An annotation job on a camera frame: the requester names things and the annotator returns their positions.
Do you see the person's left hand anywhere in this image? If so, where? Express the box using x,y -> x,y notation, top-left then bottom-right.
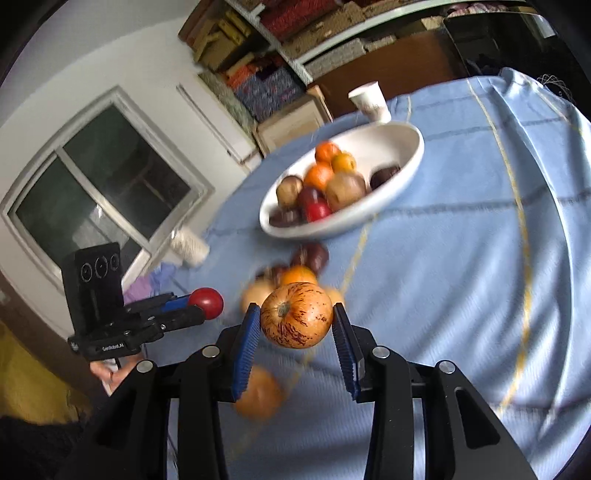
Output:
90,357 -> 139,395

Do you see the large orange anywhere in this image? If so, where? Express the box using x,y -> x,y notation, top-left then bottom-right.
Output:
303,164 -> 334,192

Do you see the white printed paper cup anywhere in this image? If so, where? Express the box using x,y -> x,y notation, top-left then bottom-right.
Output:
170,226 -> 211,268
348,81 -> 391,124

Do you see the black glossy panel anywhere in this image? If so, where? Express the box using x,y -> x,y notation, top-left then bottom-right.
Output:
443,4 -> 578,79

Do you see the dark purple passion fruit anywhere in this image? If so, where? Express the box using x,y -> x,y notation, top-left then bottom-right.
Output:
302,242 -> 330,275

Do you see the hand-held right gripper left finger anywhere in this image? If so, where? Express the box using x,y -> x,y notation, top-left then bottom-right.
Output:
55,302 -> 262,480

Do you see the white metal shelf rack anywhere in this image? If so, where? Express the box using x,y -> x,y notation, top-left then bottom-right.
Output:
226,0 -> 555,88

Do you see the beige framed panel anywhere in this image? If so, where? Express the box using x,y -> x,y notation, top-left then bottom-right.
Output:
252,85 -> 333,160

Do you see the stack of blue patterned boxes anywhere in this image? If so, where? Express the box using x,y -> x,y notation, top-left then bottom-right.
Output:
226,65 -> 308,123

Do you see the blue checked tablecloth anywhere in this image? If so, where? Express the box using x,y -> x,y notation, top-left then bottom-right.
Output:
161,67 -> 591,480

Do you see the stack of patterned flat boxes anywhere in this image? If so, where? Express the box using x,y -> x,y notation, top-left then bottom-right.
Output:
178,0 -> 555,75

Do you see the green marbled panel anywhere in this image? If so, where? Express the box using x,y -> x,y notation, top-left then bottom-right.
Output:
198,71 -> 257,134

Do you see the person's left forearm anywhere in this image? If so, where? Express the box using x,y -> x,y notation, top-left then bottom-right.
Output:
0,392 -> 112,480

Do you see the purple cloth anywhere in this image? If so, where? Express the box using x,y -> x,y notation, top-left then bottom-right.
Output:
122,263 -> 185,305

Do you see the white oval bowl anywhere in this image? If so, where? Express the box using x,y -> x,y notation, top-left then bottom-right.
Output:
259,121 -> 426,240

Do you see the striped orange passion fruit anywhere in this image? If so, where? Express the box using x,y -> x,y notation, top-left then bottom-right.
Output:
260,283 -> 334,350

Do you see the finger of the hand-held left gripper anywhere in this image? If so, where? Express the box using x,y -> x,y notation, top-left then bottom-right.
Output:
124,292 -> 197,315
139,306 -> 206,334

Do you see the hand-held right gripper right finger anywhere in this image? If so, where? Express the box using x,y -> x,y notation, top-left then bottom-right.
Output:
331,302 -> 539,480

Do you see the orange-tan passion fruit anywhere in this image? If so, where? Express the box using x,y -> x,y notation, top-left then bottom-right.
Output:
233,367 -> 283,420

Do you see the yellow cloth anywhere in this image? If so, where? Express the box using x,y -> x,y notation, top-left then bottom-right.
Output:
0,318 -> 93,421

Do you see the brown wooden board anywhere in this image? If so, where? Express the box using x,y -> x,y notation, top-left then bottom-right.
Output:
309,30 -> 469,118

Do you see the white framed window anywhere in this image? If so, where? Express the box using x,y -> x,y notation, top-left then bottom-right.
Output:
0,85 -> 215,305

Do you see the white leaning strip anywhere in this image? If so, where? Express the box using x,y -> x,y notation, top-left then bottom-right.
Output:
177,83 -> 234,158

